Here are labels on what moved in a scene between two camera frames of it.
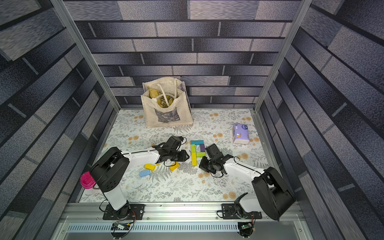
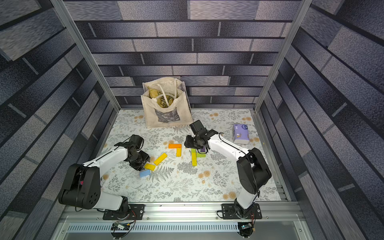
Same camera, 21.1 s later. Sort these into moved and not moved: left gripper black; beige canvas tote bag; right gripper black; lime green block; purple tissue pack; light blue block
Moved: left gripper black; right gripper black
Not moved: purple tissue pack; beige canvas tote bag; lime green block; light blue block
